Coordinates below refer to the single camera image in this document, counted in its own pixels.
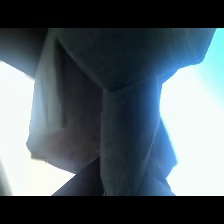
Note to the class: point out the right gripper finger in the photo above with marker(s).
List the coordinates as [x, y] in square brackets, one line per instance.
[81, 183]

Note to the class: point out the black garment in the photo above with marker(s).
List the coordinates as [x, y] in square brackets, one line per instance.
[126, 116]

